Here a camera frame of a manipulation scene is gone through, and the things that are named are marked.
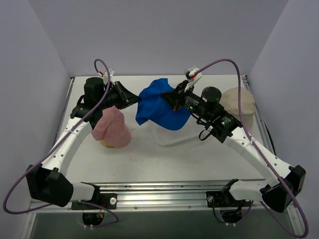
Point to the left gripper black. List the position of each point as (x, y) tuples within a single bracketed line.
[(122, 92)]

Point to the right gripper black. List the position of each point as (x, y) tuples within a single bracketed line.
[(177, 96)]

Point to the blue baseball cap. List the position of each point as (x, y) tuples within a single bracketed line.
[(152, 107)]

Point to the pink baseball cap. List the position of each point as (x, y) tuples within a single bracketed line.
[(111, 128)]

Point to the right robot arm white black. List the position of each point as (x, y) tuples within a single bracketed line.
[(281, 180)]

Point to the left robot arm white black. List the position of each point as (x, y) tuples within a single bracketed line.
[(47, 182)]

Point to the white plastic basket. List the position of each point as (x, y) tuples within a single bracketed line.
[(165, 137)]

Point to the wooden mushroom hat stand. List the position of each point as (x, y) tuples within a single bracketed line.
[(106, 144)]

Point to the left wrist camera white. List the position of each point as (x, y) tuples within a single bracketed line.
[(105, 75)]

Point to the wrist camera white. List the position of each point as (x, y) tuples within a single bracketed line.
[(193, 76), (105, 75)]

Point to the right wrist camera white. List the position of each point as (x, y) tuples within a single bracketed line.
[(193, 76)]

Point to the aluminium frame rail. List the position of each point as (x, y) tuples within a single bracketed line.
[(158, 193)]

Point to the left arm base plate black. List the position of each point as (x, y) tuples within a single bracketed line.
[(105, 200)]

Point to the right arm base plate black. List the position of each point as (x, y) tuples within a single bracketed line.
[(219, 199)]

